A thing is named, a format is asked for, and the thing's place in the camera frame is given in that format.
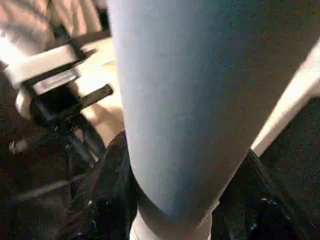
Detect white plastic table leg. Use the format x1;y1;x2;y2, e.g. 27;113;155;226
108;0;320;226

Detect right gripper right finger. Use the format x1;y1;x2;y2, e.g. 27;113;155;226
218;148;320;240

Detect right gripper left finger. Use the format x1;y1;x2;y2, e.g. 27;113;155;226
64;131;145;240

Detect black table mat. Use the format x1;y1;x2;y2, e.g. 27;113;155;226
0;74;320;226

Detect white plastic table top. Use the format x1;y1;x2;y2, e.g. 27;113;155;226
72;41;320;240

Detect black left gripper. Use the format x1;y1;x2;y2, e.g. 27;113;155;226
31;84;113;168

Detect grey pleated curtain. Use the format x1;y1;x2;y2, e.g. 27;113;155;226
47;0;112;38

